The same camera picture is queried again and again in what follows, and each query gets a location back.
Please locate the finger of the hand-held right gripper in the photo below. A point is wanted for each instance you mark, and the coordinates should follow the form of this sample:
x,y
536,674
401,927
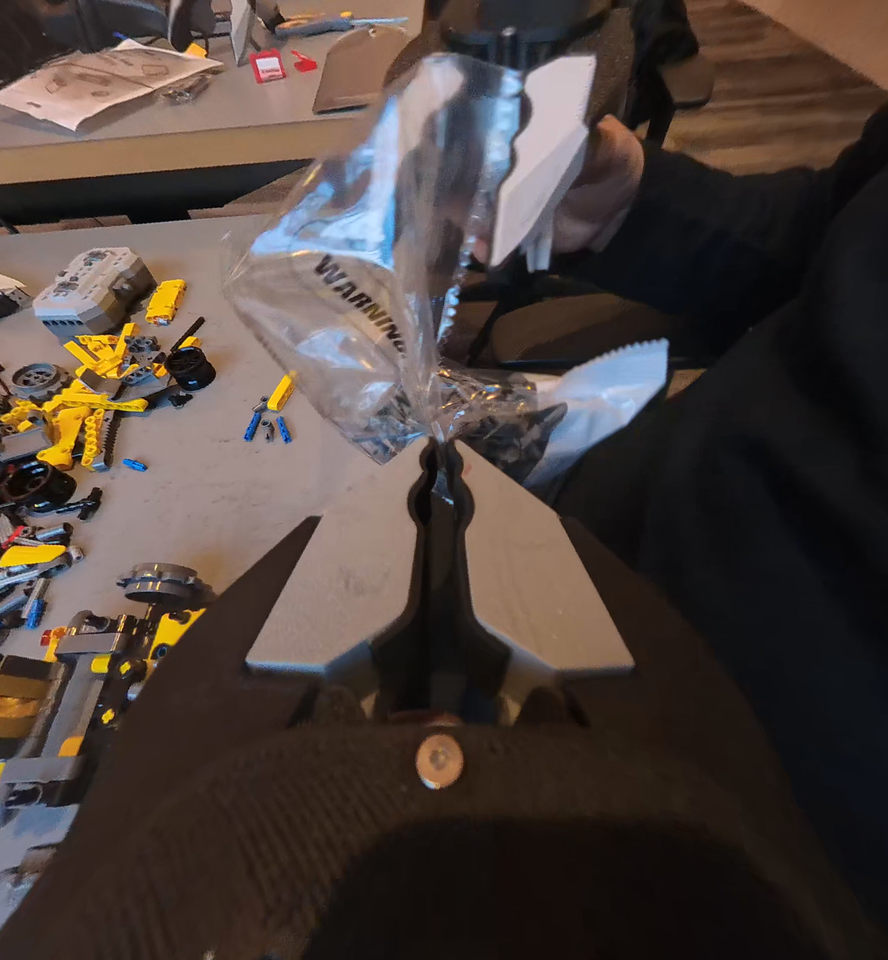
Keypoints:
x,y
549,135

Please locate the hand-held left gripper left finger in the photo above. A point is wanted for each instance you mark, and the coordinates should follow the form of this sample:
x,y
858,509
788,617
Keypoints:
x,y
339,592

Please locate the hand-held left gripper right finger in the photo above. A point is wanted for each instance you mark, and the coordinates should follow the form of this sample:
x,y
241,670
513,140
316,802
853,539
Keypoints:
x,y
541,592

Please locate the yellow black toy vehicle model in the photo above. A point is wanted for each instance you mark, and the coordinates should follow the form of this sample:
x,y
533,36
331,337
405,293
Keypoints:
x,y
91,643

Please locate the clear plastic parts bag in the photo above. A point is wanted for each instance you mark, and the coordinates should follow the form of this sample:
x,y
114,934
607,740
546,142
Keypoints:
x,y
324,300

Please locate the pile of small building pieces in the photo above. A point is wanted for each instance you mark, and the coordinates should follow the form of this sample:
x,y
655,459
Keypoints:
x,y
8,540

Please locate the person's right forearm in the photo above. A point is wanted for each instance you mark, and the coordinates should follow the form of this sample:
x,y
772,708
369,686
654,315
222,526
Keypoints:
x,y
751,240

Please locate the grey desk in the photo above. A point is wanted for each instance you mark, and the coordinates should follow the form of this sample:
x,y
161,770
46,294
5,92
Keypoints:
x,y
226,510

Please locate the person's right hand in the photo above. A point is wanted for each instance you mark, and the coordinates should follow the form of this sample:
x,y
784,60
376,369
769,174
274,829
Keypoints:
x,y
609,187

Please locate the grey metal stand base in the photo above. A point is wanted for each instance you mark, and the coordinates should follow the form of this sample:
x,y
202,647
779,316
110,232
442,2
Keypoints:
x,y
361,71

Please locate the small red piece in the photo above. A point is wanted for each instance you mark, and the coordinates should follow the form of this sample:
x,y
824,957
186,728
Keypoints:
x,y
305,62

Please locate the person's body in dark clothes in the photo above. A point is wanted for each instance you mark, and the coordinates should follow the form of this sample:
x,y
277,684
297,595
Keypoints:
x,y
789,600

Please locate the red white card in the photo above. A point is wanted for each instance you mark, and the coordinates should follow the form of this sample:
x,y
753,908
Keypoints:
x,y
267,66

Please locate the black toy wheel rim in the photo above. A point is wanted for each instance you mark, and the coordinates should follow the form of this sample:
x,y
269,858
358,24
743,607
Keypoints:
x,y
188,369
38,486

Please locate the long black axle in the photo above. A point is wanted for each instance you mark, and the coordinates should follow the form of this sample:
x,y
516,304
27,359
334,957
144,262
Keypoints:
x,y
187,334

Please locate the yellow panel block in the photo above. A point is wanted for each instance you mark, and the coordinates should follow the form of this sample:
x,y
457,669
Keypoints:
x,y
166,302

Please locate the small bag of dark parts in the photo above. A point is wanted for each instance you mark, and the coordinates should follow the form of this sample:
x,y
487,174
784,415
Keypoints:
x,y
186,90

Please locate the grey battery box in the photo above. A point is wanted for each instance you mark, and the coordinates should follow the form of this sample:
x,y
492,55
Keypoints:
x,y
91,289

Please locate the background grey table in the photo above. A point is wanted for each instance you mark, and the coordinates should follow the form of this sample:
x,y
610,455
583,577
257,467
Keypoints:
x,y
151,142

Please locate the white paper sheet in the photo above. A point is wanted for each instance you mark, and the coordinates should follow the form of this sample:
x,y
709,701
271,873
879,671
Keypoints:
x,y
98,82

